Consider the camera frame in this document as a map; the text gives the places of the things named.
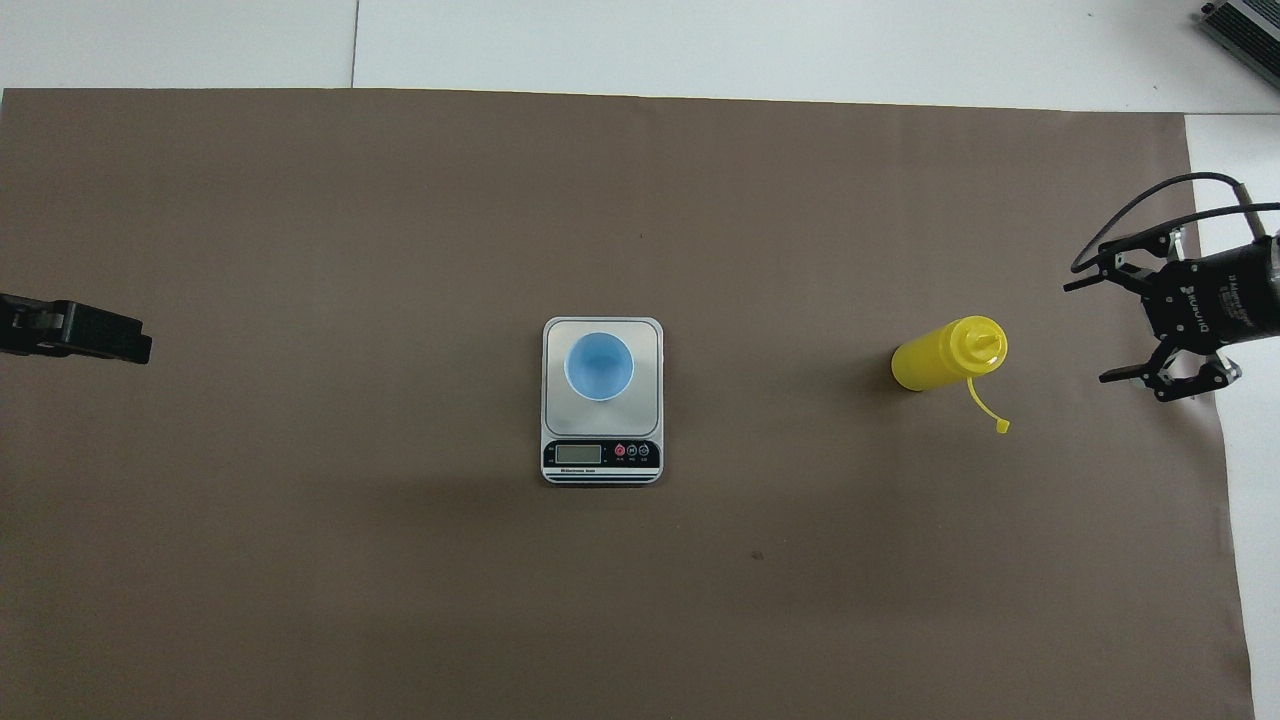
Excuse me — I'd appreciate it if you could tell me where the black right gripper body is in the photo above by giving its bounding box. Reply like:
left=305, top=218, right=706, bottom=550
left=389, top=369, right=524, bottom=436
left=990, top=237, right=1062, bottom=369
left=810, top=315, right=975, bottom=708
left=1145, top=235, right=1280, bottom=350

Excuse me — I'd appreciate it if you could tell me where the yellow squeeze seasoning bottle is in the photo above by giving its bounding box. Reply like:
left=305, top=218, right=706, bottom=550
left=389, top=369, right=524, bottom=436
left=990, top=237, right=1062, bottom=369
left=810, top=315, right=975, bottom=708
left=890, top=315, right=1012, bottom=436

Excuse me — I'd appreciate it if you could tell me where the light blue plastic cup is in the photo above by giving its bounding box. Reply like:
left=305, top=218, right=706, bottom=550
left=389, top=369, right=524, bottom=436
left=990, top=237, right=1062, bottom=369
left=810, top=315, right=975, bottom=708
left=564, top=331, right=635, bottom=402

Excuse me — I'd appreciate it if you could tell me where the silver digital kitchen scale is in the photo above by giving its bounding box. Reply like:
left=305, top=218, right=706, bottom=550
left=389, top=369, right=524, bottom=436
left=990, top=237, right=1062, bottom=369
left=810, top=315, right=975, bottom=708
left=541, top=316, right=665, bottom=487

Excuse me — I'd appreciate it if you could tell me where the grey metal power supply box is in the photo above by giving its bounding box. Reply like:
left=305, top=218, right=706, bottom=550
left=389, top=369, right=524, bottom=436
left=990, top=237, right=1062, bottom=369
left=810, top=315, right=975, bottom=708
left=1200, top=0, right=1280, bottom=93

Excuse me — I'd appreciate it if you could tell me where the brown paper table mat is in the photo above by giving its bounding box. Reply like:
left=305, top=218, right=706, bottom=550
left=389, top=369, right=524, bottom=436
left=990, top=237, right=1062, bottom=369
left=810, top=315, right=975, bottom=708
left=0, top=88, right=1256, bottom=720

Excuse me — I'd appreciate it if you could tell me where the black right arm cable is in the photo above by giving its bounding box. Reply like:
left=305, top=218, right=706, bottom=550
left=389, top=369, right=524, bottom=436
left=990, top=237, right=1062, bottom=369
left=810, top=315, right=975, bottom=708
left=1070, top=172, right=1280, bottom=274

